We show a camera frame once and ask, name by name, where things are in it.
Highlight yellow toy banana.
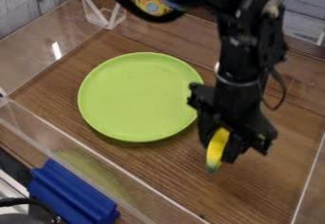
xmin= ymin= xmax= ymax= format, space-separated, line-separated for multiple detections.
xmin=205 ymin=127 xmax=229 ymax=173

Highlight green round plate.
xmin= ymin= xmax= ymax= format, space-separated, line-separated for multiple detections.
xmin=77 ymin=52 xmax=203 ymax=142

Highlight clear acrylic corner bracket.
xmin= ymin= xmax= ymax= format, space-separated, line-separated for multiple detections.
xmin=81 ymin=0 xmax=125 ymax=30

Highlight clear acrylic front wall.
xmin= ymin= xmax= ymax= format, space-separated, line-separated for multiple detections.
xmin=0 ymin=98 xmax=208 ymax=224

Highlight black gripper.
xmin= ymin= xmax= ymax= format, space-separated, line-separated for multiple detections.
xmin=187 ymin=77 xmax=278 ymax=163

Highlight black cable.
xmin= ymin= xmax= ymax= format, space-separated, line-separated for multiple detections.
xmin=0 ymin=196 xmax=61 ymax=224

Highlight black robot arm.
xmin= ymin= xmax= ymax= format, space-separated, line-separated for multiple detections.
xmin=114 ymin=0 xmax=287 ymax=169

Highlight blue plastic clamp block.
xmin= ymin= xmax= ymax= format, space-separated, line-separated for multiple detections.
xmin=27 ymin=159 xmax=120 ymax=224

